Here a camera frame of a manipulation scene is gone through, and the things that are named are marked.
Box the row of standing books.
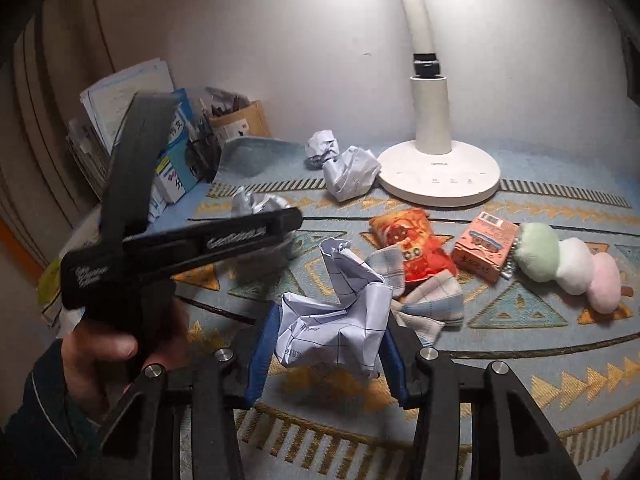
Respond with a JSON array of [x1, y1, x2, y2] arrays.
[[65, 115, 112, 197]]

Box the orange cardboard box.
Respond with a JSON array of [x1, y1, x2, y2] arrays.
[[452, 210, 521, 284]]

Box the beige desktop organizer box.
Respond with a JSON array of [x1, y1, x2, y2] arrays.
[[207, 100, 274, 144]]

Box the white paper booklets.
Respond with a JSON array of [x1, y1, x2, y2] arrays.
[[80, 58, 176, 161]]

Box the person's left forearm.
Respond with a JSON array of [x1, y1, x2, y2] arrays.
[[0, 339, 112, 480]]

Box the person's left hand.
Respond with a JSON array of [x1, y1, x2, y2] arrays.
[[61, 326, 162, 415]]

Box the bundle of pens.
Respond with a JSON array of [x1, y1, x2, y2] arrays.
[[192, 100, 217, 142]]

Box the three-colour dango plush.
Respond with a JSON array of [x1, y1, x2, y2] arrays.
[[512, 222, 632, 314]]

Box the blue cover study book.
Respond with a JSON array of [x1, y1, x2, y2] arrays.
[[149, 88, 202, 207]]

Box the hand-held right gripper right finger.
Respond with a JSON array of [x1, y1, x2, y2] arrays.
[[381, 320, 584, 480]]

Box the orange snack packet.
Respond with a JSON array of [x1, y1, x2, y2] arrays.
[[368, 208, 459, 284]]

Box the paper ball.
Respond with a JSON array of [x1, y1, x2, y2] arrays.
[[273, 238, 392, 379], [231, 187, 291, 221], [304, 129, 342, 169], [322, 145, 382, 203]]

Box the plaid fabric bow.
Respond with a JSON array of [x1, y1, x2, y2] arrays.
[[367, 244, 466, 346]]

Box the beige curtain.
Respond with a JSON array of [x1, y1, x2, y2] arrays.
[[0, 0, 122, 261]]

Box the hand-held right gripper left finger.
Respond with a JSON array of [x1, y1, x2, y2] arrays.
[[95, 302, 282, 480]]

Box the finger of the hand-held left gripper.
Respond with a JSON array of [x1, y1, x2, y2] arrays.
[[268, 208, 305, 237]]

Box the stack of flat books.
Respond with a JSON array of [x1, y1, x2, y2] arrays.
[[37, 255, 87, 332]]

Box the blue patterned woven mat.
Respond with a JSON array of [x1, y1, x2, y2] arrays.
[[170, 136, 640, 480]]

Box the black mesh pen holder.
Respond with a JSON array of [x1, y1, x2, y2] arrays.
[[185, 132, 224, 182]]

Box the orange panel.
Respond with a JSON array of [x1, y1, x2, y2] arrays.
[[0, 216, 39, 274]]

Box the white desk lamp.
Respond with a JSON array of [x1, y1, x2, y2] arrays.
[[375, 0, 502, 209]]

